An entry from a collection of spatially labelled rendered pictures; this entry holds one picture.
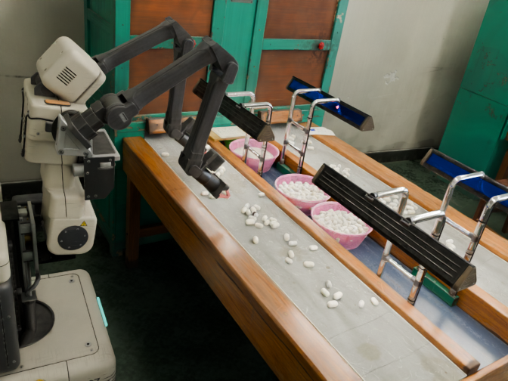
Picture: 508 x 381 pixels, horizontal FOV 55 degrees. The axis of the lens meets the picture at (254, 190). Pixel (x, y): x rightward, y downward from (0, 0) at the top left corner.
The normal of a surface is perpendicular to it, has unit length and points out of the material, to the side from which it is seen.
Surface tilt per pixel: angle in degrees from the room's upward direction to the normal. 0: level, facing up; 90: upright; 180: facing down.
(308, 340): 0
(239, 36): 90
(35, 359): 0
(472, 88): 90
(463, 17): 90
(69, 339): 0
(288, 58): 91
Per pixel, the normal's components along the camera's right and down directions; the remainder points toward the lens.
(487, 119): -0.89, 0.10
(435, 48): 0.44, 0.47
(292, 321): 0.14, -0.87
